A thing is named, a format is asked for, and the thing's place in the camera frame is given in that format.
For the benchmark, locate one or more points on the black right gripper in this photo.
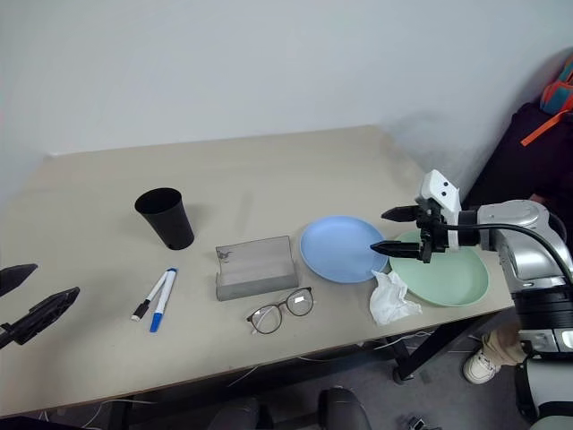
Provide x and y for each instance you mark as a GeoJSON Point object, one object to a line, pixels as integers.
{"type": "Point", "coordinates": [432, 233]}

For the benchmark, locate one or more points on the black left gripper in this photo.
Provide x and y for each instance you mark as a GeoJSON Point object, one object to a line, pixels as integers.
{"type": "Point", "coordinates": [3, 336]}

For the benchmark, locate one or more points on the white tissue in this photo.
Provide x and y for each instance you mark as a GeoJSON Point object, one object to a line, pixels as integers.
{"type": "Point", "coordinates": [391, 300]}

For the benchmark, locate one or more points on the light green bowl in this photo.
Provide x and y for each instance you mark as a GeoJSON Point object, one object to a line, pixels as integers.
{"type": "Point", "coordinates": [447, 282]}

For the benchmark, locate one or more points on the white marker black cap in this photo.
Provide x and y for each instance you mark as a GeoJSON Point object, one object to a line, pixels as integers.
{"type": "Point", "coordinates": [150, 298]}

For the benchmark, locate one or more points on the brown round eyeglasses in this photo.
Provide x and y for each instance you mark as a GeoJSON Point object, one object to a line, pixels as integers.
{"type": "Point", "coordinates": [301, 301]}

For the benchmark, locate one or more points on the grey glasses case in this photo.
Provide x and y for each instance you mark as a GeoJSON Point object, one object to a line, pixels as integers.
{"type": "Point", "coordinates": [255, 269]}

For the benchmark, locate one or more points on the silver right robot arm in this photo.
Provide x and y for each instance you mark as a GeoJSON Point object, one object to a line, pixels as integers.
{"type": "Point", "coordinates": [515, 219]}

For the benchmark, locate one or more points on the blue plate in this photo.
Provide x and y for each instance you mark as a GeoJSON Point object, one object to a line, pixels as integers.
{"type": "Point", "coordinates": [336, 246]}

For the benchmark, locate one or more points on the black slanted table leg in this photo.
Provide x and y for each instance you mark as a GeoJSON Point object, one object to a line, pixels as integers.
{"type": "Point", "coordinates": [425, 349]}

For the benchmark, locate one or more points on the black bag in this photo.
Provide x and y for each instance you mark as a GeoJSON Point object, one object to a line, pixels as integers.
{"type": "Point", "coordinates": [515, 170]}

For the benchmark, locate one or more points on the white marker blue cap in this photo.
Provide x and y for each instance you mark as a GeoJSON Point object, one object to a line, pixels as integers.
{"type": "Point", "coordinates": [163, 300]}

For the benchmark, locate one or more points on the beige trouser leg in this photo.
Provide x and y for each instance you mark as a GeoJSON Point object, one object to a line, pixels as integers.
{"type": "Point", "coordinates": [503, 342]}

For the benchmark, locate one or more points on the white sneaker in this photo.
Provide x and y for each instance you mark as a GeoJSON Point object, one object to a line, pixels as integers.
{"type": "Point", "coordinates": [479, 365]}

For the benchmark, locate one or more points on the black plastic cup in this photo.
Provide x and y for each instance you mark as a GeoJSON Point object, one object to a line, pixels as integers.
{"type": "Point", "coordinates": [168, 219]}

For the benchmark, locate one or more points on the dark rounded shape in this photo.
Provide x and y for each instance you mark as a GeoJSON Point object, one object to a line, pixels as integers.
{"type": "Point", "coordinates": [342, 410]}

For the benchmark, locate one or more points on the small device on floor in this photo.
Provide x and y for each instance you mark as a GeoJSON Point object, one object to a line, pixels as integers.
{"type": "Point", "coordinates": [415, 423]}

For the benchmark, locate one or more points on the teal and orange bundle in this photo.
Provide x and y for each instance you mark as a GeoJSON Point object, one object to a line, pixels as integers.
{"type": "Point", "coordinates": [559, 92]}

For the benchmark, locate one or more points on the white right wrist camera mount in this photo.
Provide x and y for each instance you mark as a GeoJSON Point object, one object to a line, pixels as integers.
{"type": "Point", "coordinates": [441, 186]}

